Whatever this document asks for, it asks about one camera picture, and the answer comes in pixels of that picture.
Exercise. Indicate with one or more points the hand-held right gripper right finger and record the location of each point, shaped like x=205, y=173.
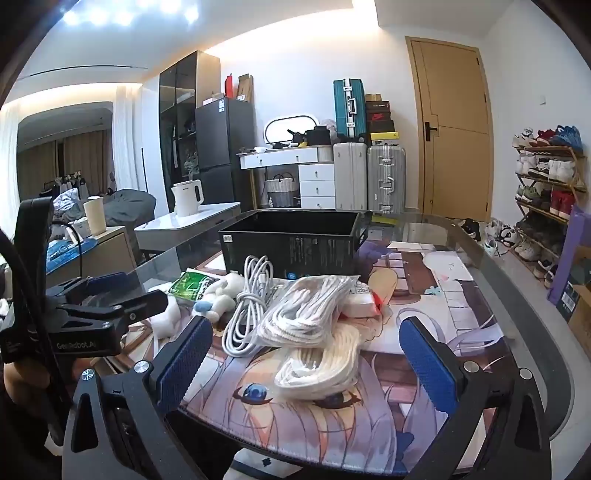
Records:
x=427, y=364

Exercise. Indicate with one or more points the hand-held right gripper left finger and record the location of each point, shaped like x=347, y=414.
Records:
x=184, y=355

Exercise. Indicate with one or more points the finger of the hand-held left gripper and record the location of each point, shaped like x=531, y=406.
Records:
x=101, y=282
x=138, y=305

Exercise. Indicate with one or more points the white and blue plush toy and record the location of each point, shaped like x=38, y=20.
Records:
x=224, y=295

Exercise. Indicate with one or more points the red and white packet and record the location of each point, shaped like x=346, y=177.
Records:
x=364, y=300

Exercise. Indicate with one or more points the black cardboard box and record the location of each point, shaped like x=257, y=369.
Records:
x=295, y=242

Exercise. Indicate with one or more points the person's left hand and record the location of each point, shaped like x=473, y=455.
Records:
x=23, y=383

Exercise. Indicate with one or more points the wooden nightstand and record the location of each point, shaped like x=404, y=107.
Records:
x=106, y=251

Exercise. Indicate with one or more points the white fluffy plush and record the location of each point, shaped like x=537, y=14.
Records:
x=168, y=318

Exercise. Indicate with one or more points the blue packet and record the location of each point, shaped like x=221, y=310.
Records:
x=64, y=254

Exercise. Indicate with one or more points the green packet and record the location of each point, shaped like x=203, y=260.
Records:
x=189, y=288

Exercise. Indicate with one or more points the beige cylinder container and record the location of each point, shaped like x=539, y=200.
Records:
x=95, y=217

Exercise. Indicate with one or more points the printed desk mat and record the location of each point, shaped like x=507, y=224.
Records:
x=415, y=295

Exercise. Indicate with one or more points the grey bean bag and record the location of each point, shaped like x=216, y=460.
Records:
x=131, y=207

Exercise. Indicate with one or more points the crumpled bedding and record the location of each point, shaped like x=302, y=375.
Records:
x=67, y=201

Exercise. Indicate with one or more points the white side table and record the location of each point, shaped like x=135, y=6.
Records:
x=194, y=228

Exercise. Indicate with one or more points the white electric kettle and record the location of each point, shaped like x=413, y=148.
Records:
x=187, y=198

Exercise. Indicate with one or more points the brown curtains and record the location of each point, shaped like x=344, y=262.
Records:
x=78, y=152

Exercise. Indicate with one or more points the white curtain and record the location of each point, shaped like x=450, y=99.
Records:
x=127, y=143

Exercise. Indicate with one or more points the pile of loose shoes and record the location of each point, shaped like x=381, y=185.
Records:
x=494, y=233

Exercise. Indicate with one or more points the brown cardboard box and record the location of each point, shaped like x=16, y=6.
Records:
x=581, y=318

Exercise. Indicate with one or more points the purple box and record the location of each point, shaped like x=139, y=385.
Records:
x=565, y=258

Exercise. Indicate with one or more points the black fridge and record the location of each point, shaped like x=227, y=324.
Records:
x=226, y=152

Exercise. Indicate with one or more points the wicker basket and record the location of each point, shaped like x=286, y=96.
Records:
x=281, y=191

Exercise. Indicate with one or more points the dark glass cabinet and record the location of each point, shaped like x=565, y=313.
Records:
x=180, y=115

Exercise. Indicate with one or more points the silver suitcase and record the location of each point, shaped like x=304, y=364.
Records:
x=387, y=180

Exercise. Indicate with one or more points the white suitcase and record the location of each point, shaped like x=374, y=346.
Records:
x=350, y=177

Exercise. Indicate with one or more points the white vanity desk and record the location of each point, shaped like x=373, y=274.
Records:
x=314, y=177

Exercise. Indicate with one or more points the shoe rack with sneakers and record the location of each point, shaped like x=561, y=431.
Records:
x=549, y=184

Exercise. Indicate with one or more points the oval mirror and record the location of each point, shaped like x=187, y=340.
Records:
x=288, y=129

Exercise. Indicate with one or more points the red box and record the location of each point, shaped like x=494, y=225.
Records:
x=228, y=86

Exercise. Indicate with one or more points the wooden door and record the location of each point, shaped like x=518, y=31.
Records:
x=455, y=129

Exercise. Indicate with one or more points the tall cardboard box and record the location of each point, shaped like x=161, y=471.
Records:
x=245, y=88

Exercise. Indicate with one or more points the black bag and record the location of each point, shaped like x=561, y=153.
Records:
x=317, y=136

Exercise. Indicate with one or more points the stack of shoe boxes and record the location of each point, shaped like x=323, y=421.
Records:
x=381, y=120

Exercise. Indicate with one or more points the teal suitcase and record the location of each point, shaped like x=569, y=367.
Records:
x=348, y=108

